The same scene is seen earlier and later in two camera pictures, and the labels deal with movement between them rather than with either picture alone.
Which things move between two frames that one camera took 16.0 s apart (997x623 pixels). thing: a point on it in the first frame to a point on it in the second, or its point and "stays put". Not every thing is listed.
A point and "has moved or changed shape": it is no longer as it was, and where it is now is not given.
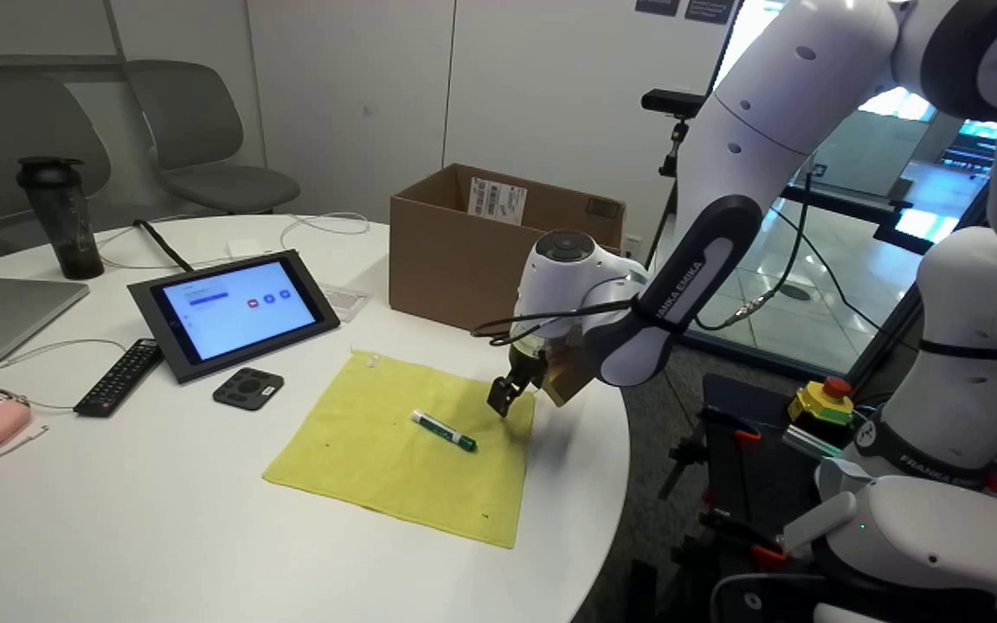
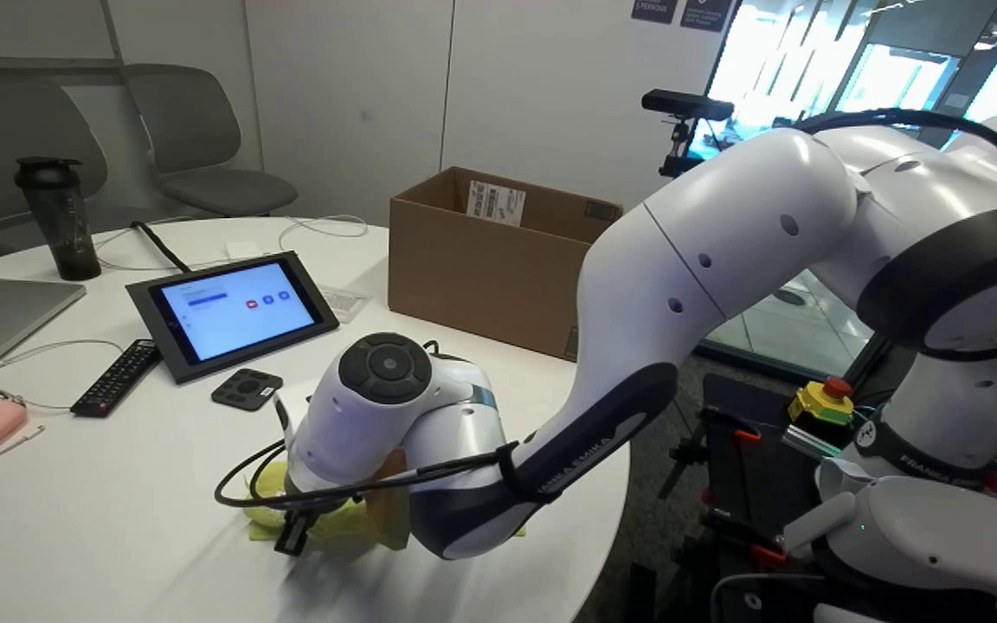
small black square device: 247,390 stays put
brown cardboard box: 462,236 stays put
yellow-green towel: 416,445 has moved or changed shape
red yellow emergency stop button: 825,401 stays put
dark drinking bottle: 57,192 stays put
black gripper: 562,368 to 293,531
